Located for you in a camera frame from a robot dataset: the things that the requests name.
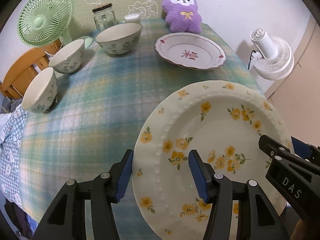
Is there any round yellow flower plate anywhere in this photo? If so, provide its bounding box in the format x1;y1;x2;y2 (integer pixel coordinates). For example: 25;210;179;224
132;81;292;239

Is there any white red pattern plate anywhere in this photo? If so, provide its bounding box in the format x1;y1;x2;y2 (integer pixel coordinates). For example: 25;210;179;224
155;33;227;70

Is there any floral bowl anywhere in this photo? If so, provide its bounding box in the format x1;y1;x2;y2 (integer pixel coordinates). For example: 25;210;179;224
22;67;57;113
95;23;143;55
49;38;85;74

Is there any white standing fan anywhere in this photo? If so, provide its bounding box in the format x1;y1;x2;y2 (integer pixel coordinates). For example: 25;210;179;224
248;28;295;81

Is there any plaid tablecloth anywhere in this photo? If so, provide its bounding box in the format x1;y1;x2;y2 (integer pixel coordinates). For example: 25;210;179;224
20;19;259;222

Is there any blue checkered blanket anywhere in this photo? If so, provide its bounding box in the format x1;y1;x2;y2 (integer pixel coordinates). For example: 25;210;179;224
1;105;28;207

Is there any wooden bed headboard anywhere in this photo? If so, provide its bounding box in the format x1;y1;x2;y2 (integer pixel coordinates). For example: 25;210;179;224
1;39;62;99

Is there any purple plush bunny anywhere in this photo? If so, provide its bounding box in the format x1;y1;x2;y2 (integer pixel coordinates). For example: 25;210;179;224
162;0;202;34

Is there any cotton swab container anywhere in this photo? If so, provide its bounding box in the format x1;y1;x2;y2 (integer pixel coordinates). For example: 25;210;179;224
124;13;140;24

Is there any green desk fan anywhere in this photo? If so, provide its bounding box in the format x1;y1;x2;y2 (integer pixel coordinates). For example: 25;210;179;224
17;0;74;56

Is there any glass jar black lid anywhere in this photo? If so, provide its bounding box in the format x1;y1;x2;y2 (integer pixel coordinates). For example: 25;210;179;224
92;3;117;33

